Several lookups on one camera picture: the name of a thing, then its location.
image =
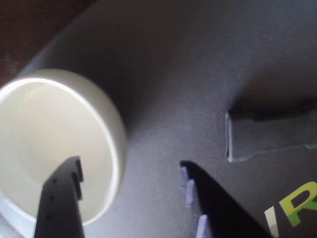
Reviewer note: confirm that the grey mat with WOWROBO print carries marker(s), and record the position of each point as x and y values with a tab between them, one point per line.
173	74

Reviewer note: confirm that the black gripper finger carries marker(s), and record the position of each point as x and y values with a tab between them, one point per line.
59	203
223	215

